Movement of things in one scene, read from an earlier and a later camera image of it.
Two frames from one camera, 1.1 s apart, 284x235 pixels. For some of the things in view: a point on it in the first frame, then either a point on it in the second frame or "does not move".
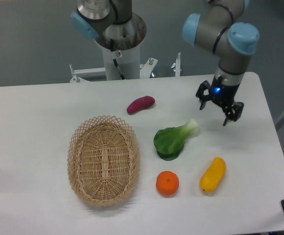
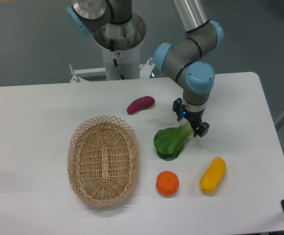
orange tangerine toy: [167, 183] does not move
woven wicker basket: [103, 160] does not move
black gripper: [222, 94] -> [194, 117]
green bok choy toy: [169, 142] does not move
